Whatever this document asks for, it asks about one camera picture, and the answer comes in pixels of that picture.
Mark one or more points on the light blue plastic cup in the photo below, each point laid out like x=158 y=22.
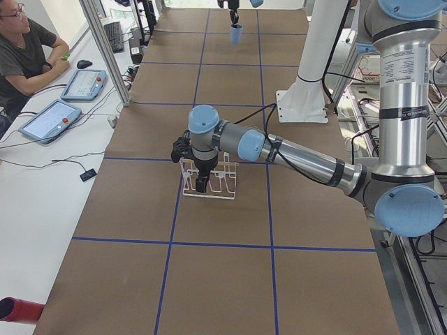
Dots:
x=236 y=33

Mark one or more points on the small black puck device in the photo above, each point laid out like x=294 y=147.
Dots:
x=88 y=174

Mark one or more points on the near teach pendant tablet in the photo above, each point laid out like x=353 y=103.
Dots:
x=50 y=122

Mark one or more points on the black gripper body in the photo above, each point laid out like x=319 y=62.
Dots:
x=232 y=5
x=204 y=164

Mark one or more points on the seated person in dark shirt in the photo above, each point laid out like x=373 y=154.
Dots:
x=31 y=58

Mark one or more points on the white wire cup holder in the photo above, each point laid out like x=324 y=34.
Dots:
x=221 y=184

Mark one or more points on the black keyboard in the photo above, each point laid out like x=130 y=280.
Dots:
x=113 y=32

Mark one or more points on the aluminium frame post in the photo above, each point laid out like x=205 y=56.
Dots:
x=105 y=50

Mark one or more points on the teach pendant tablet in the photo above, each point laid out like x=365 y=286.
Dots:
x=50 y=122
x=84 y=85

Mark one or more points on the far teach pendant tablet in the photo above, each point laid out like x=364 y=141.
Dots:
x=84 y=85

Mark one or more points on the black computer mouse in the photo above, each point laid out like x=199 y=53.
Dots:
x=82 y=64

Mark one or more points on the red cylinder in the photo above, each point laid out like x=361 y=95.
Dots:
x=20 y=311

